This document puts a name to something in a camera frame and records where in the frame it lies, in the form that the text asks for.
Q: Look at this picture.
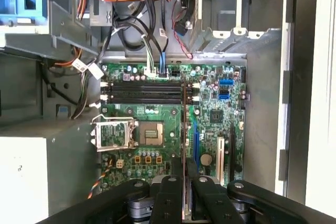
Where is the green motherboard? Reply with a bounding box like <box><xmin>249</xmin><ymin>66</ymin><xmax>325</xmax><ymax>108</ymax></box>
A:
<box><xmin>99</xmin><ymin>62</ymin><xmax>247</xmax><ymax>190</ymax></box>

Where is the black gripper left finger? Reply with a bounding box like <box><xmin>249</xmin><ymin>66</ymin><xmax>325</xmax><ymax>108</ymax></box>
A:
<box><xmin>36</xmin><ymin>157</ymin><xmax>183</xmax><ymax>224</ymax></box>

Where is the twisted orange black wire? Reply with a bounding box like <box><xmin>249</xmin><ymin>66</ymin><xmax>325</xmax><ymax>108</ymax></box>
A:
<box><xmin>87</xmin><ymin>159</ymin><xmax>114</xmax><ymax>200</ymax></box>

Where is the RAM stick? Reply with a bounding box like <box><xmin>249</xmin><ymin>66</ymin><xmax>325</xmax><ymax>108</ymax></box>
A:
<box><xmin>181</xmin><ymin>81</ymin><xmax>192</xmax><ymax>221</ymax></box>

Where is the blue expansion slot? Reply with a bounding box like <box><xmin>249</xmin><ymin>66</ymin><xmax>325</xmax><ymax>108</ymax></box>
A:
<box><xmin>192</xmin><ymin>118</ymin><xmax>200</xmax><ymax>162</ymax></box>

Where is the grey power supply unit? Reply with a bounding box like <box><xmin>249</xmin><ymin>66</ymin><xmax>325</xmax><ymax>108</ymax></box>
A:
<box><xmin>0</xmin><ymin>119</ymin><xmax>103</xmax><ymax>224</ymax></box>

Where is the white expansion slot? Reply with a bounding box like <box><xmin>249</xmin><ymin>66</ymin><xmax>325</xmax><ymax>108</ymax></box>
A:
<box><xmin>216</xmin><ymin>136</ymin><xmax>226</xmax><ymax>186</ymax></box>

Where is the metal socket cover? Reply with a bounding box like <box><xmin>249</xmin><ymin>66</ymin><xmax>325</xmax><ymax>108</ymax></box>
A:
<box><xmin>90</xmin><ymin>115</ymin><xmax>139</xmax><ymax>153</ymax></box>

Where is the grey metal disk bay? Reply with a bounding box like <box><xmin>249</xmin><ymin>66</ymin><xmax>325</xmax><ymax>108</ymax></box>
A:
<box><xmin>0</xmin><ymin>0</ymin><xmax>103</xmax><ymax>59</ymax></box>

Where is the black expansion slot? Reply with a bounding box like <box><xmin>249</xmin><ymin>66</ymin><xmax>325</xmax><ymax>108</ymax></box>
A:
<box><xmin>229</xmin><ymin>123</ymin><xmax>236</xmax><ymax>180</ymax></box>

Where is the thick black cable bundle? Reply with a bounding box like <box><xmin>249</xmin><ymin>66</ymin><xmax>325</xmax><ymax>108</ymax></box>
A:
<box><xmin>112</xmin><ymin>0</ymin><xmax>196</xmax><ymax>51</ymax></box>

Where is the white grey wire bundle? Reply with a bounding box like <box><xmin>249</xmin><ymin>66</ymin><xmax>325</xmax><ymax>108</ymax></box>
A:
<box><xmin>141</xmin><ymin>35</ymin><xmax>158</xmax><ymax>78</ymax></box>

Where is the black RAM slot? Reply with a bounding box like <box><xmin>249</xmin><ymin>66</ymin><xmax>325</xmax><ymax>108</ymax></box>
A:
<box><xmin>101</xmin><ymin>87</ymin><xmax>200</xmax><ymax>93</ymax></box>
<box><xmin>101</xmin><ymin>81</ymin><xmax>200</xmax><ymax>88</ymax></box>
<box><xmin>101</xmin><ymin>93</ymin><xmax>200</xmax><ymax>100</ymax></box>
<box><xmin>101</xmin><ymin>99</ymin><xmax>200</xmax><ymax>105</ymax></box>

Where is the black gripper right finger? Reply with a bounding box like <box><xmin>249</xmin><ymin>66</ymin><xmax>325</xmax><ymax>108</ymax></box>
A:
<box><xmin>186</xmin><ymin>160</ymin><xmax>326</xmax><ymax>224</ymax></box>

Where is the blue data cable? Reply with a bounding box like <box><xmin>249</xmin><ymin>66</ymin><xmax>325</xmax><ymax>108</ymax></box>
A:
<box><xmin>158</xmin><ymin>52</ymin><xmax>170</xmax><ymax>79</ymax></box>

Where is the round coin battery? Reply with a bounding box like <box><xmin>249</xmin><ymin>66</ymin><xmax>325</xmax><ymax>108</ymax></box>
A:
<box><xmin>200</xmin><ymin>153</ymin><xmax>213</xmax><ymax>167</ymax></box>

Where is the grey power wire bundle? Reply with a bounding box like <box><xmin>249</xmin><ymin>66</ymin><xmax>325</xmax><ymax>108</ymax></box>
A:
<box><xmin>70</xmin><ymin>58</ymin><xmax>111</xmax><ymax>120</ymax></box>

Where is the black PC case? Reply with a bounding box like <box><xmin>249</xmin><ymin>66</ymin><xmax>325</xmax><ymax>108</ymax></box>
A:
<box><xmin>0</xmin><ymin>0</ymin><xmax>320</xmax><ymax>224</ymax></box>

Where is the CPU socket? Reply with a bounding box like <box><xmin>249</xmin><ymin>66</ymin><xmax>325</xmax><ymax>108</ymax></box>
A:
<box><xmin>138</xmin><ymin>121</ymin><xmax>165</xmax><ymax>146</ymax></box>

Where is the wire locking lever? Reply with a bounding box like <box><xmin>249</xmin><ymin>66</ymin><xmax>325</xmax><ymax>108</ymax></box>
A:
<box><xmin>90</xmin><ymin>113</ymin><xmax>139</xmax><ymax>127</ymax></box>

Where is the square black chipset chip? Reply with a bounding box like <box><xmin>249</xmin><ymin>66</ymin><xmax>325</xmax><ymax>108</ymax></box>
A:
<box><xmin>209</xmin><ymin>110</ymin><xmax>227</xmax><ymax>125</ymax></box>

